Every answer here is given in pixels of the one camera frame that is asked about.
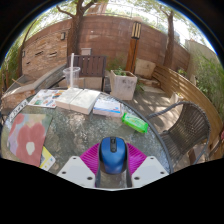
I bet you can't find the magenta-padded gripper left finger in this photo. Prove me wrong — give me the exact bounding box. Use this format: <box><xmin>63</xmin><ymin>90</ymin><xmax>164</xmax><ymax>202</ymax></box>
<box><xmin>57</xmin><ymin>143</ymin><xmax>103</xmax><ymax>189</ymax></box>

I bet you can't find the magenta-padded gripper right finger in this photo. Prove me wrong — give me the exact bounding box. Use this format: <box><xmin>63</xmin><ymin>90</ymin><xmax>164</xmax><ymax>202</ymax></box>
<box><xmin>124</xmin><ymin>143</ymin><xmax>169</xmax><ymax>189</ymax></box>

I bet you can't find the blue computer mouse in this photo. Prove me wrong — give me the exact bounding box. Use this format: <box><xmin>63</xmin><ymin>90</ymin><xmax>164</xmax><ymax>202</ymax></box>
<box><xmin>98</xmin><ymin>136</ymin><xmax>128</xmax><ymax>175</ymax></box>

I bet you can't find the yellow printed card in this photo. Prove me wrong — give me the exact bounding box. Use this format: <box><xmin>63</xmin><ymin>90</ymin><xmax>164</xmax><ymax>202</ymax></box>
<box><xmin>39</xmin><ymin>145</ymin><xmax>57</xmax><ymax>172</ymax></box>

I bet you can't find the green wet wipes pack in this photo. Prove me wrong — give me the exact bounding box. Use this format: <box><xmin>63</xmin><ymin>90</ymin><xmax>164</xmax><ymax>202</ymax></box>
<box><xmin>121</xmin><ymin>112</ymin><xmax>149</xmax><ymax>134</ymax></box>

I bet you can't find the brown wicker armchair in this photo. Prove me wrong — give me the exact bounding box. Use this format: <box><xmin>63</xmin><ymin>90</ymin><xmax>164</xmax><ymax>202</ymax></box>
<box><xmin>146</xmin><ymin>100</ymin><xmax>212</xmax><ymax>168</ymax></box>

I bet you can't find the small white blue booklet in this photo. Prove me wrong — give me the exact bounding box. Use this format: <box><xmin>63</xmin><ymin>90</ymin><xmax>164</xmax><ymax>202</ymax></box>
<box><xmin>92</xmin><ymin>97</ymin><xmax>123</xmax><ymax>118</ymax></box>

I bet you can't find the thick white open book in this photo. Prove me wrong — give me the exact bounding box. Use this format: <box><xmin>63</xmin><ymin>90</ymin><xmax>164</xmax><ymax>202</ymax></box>
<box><xmin>54</xmin><ymin>87</ymin><xmax>102</xmax><ymax>116</ymax></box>

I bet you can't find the colourful sticker sheet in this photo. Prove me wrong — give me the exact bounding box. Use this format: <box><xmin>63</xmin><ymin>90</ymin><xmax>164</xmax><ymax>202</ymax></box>
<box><xmin>28</xmin><ymin>88</ymin><xmax>66</xmax><ymax>109</ymax></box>

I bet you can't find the low stone block bench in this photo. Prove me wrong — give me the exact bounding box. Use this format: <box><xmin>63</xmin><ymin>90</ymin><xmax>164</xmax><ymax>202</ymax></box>
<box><xmin>59</xmin><ymin>75</ymin><xmax>105</xmax><ymax>92</ymax></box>

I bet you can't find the curved wooden slatted bench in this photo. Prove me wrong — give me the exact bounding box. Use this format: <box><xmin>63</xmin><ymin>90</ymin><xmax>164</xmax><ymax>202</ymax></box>
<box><xmin>151</xmin><ymin>64</ymin><xmax>224</xmax><ymax>141</ymax></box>

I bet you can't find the white square planter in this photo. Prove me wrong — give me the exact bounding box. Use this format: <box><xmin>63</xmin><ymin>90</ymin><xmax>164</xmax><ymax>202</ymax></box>
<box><xmin>109</xmin><ymin>69</ymin><xmax>138</xmax><ymax>101</ymax></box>

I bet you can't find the clear plastic cup with straw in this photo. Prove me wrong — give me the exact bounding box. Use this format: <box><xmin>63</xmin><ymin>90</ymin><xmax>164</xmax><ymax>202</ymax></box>
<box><xmin>63</xmin><ymin>53</ymin><xmax>82</xmax><ymax>90</ymax></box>

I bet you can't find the beige stone slab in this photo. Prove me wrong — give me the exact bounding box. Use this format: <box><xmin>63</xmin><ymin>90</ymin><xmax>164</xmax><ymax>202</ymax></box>
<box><xmin>134</xmin><ymin>58</ymin><xmax>157</xmax><ymax>80</ymax></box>

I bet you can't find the dark wooden slatted chair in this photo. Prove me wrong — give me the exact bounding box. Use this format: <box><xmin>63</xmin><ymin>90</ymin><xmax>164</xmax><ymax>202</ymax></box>
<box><xmin>66</xmin><ymin>54</ymin><xmax>108</xmax><ymax>93</ymax></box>

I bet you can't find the thin curved tree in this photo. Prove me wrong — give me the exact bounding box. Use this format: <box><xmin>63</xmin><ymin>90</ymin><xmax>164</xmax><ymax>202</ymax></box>
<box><xmin>16</xmin><ymin>19</ymin><xmax>39</xmax><ymax>78</ymax></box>

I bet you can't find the slim straight tree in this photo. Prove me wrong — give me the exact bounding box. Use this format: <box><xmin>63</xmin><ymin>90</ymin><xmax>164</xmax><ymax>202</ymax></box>
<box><xmin>156</xmin><ymin>6</ymin><xmax>176</xmax><ymax>69</ymax></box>

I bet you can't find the thick forked tree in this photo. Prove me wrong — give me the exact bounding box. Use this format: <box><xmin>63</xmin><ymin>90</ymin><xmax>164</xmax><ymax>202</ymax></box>
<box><xmin>56</xmin><ymin>0</ymin><xmax>101</xmax><ymax>58</ymax></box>

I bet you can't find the tall wooden lamp post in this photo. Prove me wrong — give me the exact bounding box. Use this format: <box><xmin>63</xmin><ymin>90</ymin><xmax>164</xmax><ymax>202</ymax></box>
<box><xmin>125</xmin><ymin>21</ymin><xmax>143</xmax><ymax>74</ymax></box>

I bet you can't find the white wall box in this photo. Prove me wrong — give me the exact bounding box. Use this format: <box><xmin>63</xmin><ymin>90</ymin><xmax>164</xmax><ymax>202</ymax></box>
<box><xmin>80</xmin><ymin>47</ymin><xmax>93</xmax><ymax>56</ymax></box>

